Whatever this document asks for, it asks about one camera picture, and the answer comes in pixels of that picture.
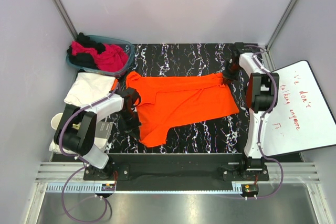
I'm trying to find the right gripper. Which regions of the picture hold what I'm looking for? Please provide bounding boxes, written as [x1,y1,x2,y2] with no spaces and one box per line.
[222,61,242,86]

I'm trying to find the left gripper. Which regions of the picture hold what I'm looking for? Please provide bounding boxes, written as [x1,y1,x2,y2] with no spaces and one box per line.
[118,109,142,140]

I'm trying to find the orange t-shirt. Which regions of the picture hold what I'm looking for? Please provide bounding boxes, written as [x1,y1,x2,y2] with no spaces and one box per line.
[126,71,239,147]

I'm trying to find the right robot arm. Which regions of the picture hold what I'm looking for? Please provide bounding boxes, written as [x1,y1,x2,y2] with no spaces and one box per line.
[223,42,280,182]

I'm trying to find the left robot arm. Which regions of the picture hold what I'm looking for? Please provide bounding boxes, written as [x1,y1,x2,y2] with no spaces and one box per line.
[54,88,141,180]

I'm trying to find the stack of papers and books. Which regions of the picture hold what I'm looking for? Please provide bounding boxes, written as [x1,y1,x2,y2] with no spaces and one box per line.
[49,122,113,154]

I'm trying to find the folded white t-shirt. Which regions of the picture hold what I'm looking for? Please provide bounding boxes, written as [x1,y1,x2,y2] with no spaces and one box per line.
[64,72,117,107]

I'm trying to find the magenta t-shirt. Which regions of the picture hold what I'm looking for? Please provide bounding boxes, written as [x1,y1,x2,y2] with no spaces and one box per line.
[69,41,130,71]

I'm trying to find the yellow-green mug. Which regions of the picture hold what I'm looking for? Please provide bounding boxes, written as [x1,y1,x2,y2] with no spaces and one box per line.
[50,112,63,130]

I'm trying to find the clear blue plastic bin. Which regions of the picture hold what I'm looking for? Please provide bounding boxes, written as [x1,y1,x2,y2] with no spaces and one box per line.
[66,33,135,78]

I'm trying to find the whiteboard with red writing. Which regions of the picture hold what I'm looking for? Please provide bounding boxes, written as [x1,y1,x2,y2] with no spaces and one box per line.
[264,60,335,156]

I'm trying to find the black t-shirt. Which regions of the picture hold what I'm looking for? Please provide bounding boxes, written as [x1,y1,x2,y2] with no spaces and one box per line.
[67,33,106,69]

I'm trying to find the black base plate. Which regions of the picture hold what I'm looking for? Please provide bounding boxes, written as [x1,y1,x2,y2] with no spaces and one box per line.
[83,154,269,193]

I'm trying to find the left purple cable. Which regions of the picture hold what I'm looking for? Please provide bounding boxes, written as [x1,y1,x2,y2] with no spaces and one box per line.
[56,82,121,222]

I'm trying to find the aluminium frame rail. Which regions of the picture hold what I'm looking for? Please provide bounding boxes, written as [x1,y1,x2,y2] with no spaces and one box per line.
[36,162,320,184]

